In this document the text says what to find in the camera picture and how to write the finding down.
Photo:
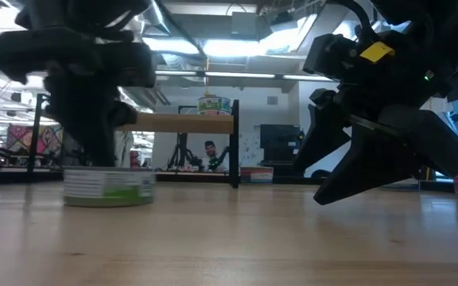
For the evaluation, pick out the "person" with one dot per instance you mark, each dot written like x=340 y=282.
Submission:
x=211 y=153

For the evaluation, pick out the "colourful patterned tapestry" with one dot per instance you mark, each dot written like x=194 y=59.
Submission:
x=22 y=139

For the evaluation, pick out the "background black robot arm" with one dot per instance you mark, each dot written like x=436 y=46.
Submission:
x=222 y=159
x=181 y=153

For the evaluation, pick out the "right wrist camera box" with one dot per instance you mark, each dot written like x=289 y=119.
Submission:
x=328 y=51

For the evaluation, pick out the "grey round duct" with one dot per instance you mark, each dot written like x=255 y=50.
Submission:
x=155 y=18

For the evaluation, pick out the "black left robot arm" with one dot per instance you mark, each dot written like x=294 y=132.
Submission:
x=86 y=12

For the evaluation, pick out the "grey ceiling vent box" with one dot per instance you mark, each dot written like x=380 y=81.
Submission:
x=247 y=24

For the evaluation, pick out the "wooden shelf board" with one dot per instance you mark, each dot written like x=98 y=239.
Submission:
x=181 y=123

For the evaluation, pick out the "long ceiling light strip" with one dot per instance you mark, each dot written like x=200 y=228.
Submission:
x=237 y=75

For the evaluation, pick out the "white cover cloth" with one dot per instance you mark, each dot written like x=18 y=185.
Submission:
x=125 y=149

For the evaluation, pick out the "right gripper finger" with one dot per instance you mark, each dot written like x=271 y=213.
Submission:
x=320 y=135
x=372 y=167

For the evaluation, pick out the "black table frame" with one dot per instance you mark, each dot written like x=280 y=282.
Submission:
x=189 y=177

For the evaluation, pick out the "black cabinet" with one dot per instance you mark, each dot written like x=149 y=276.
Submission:
x=280 y=143

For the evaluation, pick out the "green label silver-lid can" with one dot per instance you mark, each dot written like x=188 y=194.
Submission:
x=214 y=106
x=107 y=188

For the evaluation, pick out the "grey wall plate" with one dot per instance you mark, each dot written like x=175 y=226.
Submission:
x=272 y=100

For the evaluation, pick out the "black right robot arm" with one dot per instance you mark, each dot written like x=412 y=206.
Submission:
x=451 y=24

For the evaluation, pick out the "black dome object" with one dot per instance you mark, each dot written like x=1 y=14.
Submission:
x=321 y=174

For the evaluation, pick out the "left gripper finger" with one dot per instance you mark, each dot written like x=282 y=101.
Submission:
x=86 y=119
x=127 y=114

